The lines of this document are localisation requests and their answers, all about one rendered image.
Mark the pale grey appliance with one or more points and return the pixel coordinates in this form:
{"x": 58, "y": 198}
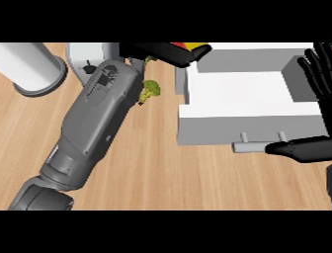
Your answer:
{"x": 83, "y": 52}

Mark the green broccoli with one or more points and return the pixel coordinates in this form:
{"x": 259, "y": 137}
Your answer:
{"x": 151, "y": 89}

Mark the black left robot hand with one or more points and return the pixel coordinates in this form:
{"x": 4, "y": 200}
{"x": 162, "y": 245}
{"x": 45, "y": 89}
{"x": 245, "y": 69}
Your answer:
{"x": 166, "y": 52}

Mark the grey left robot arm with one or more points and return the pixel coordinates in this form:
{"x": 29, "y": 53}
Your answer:
{"x": 92, "y": 122}

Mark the red and yellow cup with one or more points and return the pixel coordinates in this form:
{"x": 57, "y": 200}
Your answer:
{"x": 190, "y": 45}

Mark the white open drawer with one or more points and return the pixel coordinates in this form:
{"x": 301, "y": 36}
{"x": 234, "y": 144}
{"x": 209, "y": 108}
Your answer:
{"x": 237, "y": 89}

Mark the white drawer front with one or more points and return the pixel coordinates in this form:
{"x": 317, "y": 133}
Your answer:
{"x": 243, "y": 126}

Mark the white cylinder with grey base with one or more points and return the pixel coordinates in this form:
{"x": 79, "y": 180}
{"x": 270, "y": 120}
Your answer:
{"x": 21, "y": 66}

